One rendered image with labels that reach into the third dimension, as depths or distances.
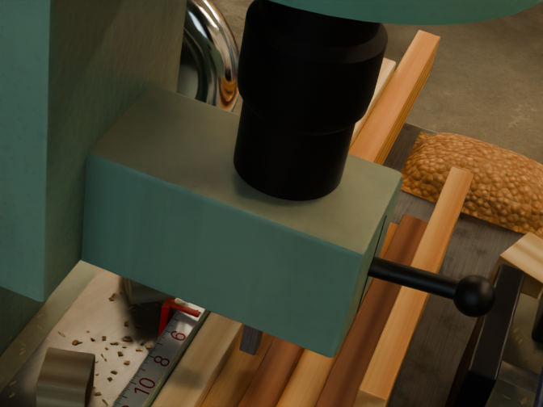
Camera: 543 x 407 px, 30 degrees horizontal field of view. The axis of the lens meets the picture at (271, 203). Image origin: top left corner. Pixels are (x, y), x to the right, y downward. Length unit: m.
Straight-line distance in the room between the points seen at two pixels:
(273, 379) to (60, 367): 0.20
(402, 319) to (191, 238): 0.14
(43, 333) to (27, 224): 0.30
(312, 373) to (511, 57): 2.43
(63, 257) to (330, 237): 0.13
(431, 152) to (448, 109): 1.83
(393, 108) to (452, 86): 1.94
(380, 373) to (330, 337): 0.05
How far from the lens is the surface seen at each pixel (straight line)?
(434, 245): 0.60
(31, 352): 0.74
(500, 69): 2.86
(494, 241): 0.75
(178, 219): 0.47
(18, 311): 0.73
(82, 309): 0.77
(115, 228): 0.49
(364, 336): 0.57
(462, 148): 0.79
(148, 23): 0.49
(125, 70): 0.48
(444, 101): 2.64
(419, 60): 0.85
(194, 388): 0.53
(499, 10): 0.35
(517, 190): 0.77
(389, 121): 0.77
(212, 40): 0.59
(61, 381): 0.68
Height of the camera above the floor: 1.35
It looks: 39 degrees down
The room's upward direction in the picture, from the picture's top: 11 degrees clockwise
